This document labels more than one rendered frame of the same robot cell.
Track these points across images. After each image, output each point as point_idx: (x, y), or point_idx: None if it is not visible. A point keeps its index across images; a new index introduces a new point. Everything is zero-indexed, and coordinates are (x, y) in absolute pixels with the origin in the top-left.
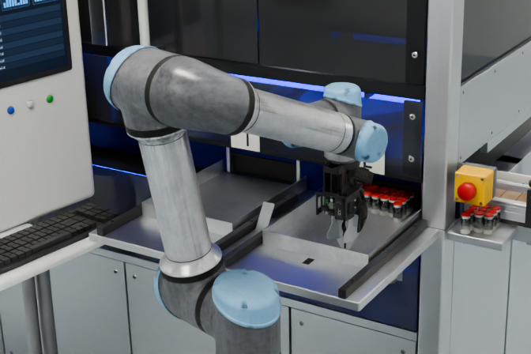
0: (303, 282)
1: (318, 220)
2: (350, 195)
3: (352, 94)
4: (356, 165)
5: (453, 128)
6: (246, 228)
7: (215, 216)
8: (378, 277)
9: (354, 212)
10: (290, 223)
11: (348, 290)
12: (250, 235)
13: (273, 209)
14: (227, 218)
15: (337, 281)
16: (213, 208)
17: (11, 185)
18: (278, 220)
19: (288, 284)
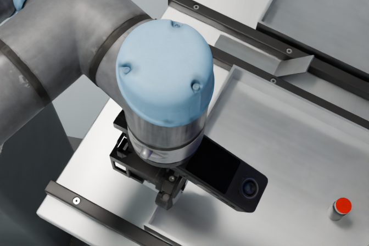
0: (104, 135)
1: (329, 152)
2: (123, 163)
3: (123, 84)
4: (143, 158)
5: None
6: (266, 46)
7: (328, 4)
8: (117, 244)
9: (141, 182)
10: (302, 109)
11: (49, 194)
12: (262, 56)
13: (298, 72)
14: (320, 21)
15: (105, 182)
16: None
17: None
18: (275, 85)
19: (100, 114)
